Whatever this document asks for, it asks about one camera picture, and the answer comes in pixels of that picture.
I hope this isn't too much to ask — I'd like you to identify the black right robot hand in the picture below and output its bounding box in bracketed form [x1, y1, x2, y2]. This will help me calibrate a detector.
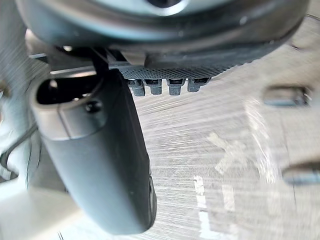
[14, 0, 310, 235]

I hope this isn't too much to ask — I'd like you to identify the white strip floor tape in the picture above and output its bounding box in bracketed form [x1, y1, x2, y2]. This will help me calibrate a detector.
[192, 174, 209, 210]

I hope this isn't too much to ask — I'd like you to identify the silver robot right leg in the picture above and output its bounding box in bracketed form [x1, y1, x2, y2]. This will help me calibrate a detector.
[0, 0, 83, 240]

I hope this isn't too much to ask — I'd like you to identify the white cross floor tape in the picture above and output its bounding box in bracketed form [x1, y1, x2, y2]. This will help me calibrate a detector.
[206, 129, 255, 176]

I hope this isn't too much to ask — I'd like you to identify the dark furniture foot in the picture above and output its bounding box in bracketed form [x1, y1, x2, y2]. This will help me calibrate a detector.
[281, 161, 320, 186]
[263, 85, 312, 108]

